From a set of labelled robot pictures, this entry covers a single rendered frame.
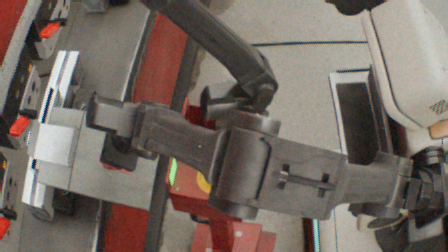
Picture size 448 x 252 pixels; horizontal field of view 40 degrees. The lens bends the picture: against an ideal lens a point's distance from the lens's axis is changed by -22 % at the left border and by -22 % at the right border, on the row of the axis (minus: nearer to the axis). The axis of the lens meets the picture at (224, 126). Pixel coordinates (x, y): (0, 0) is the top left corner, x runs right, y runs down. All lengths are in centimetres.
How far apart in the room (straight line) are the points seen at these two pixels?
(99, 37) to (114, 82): 14
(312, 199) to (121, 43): 99
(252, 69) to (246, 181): 62
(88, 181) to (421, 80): 70
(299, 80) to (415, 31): 154
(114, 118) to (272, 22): 164
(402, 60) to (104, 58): 81
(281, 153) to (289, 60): 190
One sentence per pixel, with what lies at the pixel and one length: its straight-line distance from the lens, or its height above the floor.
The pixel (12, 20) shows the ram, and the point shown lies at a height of 143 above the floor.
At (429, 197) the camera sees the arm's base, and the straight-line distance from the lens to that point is 115.
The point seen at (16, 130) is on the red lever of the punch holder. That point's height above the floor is 131.
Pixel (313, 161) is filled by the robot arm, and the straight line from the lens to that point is 76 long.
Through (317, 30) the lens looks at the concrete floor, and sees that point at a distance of 274.
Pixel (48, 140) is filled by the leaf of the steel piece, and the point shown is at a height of 100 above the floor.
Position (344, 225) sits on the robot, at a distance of 211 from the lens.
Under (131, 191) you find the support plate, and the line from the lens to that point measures 137.
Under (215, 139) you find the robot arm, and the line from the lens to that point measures 83.
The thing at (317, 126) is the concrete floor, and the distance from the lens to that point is 254.
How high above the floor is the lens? 227
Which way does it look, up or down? 64 degrees down
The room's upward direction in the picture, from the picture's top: 4 degrees counter-clockwise
